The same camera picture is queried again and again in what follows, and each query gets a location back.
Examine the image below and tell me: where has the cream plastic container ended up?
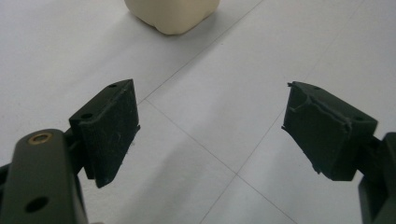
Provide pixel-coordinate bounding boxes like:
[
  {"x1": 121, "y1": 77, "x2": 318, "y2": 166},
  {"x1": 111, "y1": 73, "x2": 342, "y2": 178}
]
[{"x1": 124, "y1": 0, "x2": 221, "y2": 35}]

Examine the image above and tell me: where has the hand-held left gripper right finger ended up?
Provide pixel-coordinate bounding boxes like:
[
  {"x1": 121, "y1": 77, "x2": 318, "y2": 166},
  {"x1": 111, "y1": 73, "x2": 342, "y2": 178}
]
[{"x1": 281, "y1": 80, "x2": 378, "y2": 182}]

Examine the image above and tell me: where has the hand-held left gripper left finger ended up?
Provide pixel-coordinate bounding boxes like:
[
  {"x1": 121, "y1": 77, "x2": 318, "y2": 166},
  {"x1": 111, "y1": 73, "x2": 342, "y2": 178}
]
[{"x1": 68, "y1": 78, "x2": 141, "y2": 189}]

